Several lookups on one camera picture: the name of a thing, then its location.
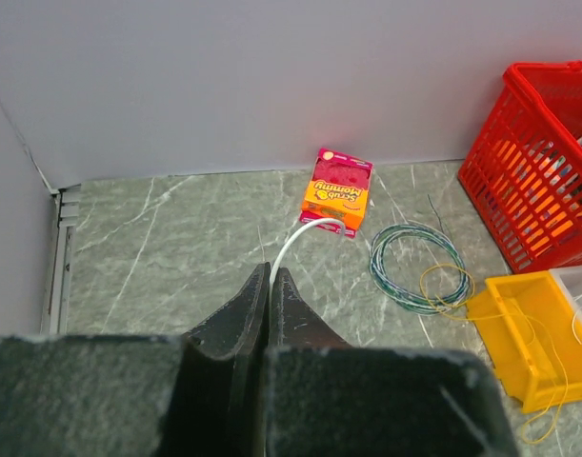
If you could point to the yellow plastic bin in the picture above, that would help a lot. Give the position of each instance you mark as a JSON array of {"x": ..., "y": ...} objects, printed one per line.
[{"x": 525, "y": 322}]

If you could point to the aluminium rail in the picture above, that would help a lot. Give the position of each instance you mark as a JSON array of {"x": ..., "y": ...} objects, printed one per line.
[{"x": 56, "y": 305}]

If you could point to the pink orange small box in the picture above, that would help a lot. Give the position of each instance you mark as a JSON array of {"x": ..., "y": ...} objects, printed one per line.
[{"x": 339, "y": 188}]

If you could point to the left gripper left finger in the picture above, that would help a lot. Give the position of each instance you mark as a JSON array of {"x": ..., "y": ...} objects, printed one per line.
[{"x": 191, "y": 394}]

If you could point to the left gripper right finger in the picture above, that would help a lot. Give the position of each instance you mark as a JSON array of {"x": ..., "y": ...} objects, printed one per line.
[{"x": 323, "y": 397}]

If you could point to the red plastic shopping basket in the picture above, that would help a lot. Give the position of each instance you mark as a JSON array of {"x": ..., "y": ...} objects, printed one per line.
[{"x": 523, "y": 173}]

